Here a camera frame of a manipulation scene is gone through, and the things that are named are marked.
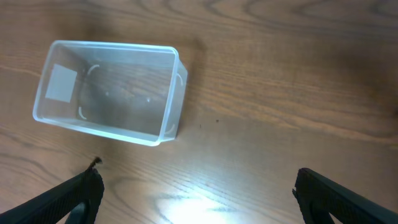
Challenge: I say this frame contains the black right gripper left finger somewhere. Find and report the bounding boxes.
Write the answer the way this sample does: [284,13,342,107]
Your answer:
[1,157,104,223]

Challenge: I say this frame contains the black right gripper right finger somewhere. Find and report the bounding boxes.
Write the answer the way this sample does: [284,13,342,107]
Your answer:
[292,168,397,224]

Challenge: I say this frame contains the clear plastic container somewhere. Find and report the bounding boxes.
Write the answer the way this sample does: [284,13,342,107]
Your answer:
[32,40,188,146]

